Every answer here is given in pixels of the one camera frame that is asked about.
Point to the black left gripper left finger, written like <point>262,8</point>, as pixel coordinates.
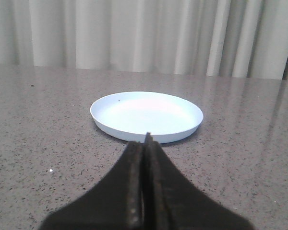
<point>115,203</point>

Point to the white pleated curtain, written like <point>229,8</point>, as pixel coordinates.
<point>233,38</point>

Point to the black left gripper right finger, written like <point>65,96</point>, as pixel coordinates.
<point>172,202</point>

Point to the light blue round plate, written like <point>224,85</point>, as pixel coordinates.
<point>130,116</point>

